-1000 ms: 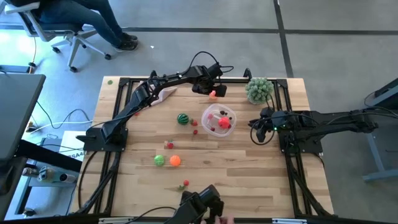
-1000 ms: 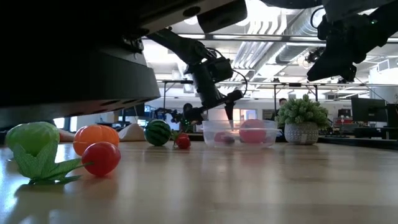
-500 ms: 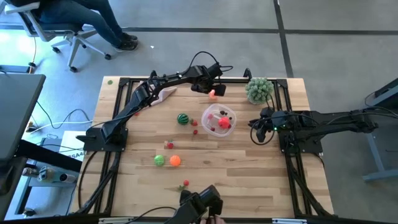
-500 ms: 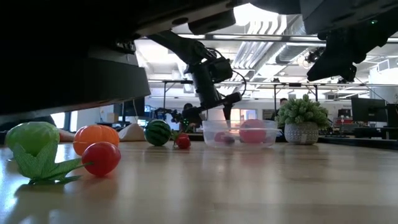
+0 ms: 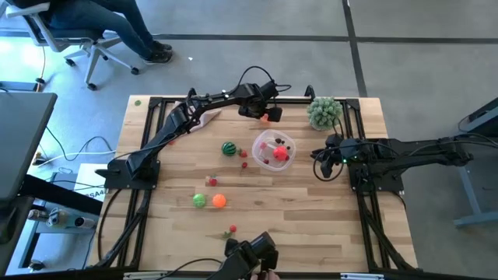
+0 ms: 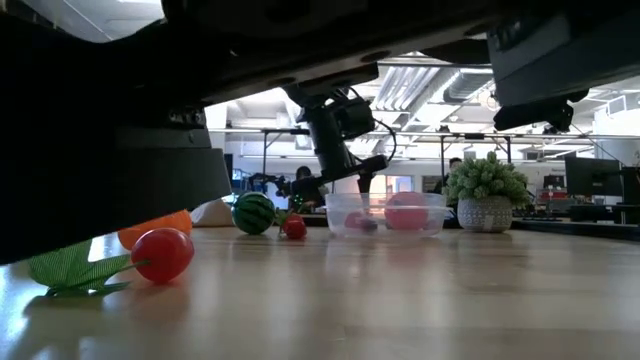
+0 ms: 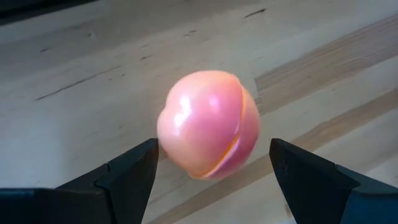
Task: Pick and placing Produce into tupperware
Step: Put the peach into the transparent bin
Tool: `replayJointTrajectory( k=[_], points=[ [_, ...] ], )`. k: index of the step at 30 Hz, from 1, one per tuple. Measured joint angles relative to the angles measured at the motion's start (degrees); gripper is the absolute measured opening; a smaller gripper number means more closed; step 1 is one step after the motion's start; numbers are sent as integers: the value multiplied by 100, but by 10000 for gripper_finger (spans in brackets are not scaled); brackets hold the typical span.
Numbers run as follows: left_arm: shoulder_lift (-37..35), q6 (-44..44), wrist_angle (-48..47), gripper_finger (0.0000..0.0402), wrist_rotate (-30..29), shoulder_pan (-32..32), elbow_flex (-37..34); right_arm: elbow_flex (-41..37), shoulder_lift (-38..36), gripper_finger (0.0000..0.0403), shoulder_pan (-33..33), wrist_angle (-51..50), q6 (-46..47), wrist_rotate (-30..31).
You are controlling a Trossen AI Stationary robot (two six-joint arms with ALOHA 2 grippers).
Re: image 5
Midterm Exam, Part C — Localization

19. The grey desk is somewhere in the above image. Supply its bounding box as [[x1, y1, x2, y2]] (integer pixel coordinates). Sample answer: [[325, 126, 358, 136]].
[[0, 92, 58, 200]]

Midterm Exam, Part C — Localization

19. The white floor cable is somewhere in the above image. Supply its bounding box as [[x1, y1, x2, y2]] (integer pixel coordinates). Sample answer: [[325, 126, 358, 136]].
[[37, 149, 117, 169]]

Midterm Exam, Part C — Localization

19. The silver metal bracket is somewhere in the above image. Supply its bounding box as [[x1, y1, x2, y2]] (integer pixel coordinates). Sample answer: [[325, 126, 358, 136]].
[[123, 271, 156, 280], [340, 272, 384, 280]]

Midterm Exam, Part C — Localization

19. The black handheld device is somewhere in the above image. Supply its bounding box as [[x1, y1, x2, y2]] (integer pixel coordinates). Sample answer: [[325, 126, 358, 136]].
[[208, 231, 280, 280]]

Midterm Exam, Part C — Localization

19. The potted green succulent plant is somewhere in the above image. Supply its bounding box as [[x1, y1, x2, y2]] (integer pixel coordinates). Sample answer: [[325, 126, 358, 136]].
[[306, 96, 344, 131]]

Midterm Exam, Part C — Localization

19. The grey metal table frame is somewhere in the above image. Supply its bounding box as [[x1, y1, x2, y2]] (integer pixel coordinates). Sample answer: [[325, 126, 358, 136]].
[[430, 96, 498, 229]]

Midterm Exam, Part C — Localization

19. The black desk beam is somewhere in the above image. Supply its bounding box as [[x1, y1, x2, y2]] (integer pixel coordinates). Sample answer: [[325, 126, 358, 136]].
[[19, 174, 104, 217]]

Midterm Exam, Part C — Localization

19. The white paper label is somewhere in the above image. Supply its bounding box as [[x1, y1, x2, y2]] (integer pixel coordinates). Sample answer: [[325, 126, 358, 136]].
[[73, 163, 110, 203]]

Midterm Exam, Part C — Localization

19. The small white device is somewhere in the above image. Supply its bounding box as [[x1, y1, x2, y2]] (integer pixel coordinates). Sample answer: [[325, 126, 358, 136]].
[[46, 208, 96, 230]]

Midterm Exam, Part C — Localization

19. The clear plastic tupperware container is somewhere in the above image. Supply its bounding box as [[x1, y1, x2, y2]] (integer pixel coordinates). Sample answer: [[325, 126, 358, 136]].
[[251, 129, 297, 173]]

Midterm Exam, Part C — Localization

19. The person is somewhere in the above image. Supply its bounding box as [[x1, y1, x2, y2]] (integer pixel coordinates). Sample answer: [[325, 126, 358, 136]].
[[11, 0, 174, 65]]

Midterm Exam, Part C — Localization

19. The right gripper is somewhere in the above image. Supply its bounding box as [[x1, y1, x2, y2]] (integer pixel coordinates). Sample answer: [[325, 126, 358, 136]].
[[310, 134, 361, 179]]

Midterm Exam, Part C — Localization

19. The office chair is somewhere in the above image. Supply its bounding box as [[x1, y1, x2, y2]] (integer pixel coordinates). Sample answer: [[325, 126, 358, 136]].
[[5, 0, 140, 91]]

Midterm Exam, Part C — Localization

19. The large red toy tomato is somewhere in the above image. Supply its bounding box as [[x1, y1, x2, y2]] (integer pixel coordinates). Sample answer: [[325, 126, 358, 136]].
[[272, 145, 289, 162]]

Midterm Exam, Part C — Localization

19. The beige cloth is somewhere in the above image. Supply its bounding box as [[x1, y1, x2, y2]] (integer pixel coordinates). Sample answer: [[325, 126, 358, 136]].
[[170, 100, 223, 135]]

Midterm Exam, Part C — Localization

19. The black cable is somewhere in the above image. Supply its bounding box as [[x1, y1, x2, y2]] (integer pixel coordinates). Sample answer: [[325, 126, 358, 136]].
[[155, 257, 225, 280]]

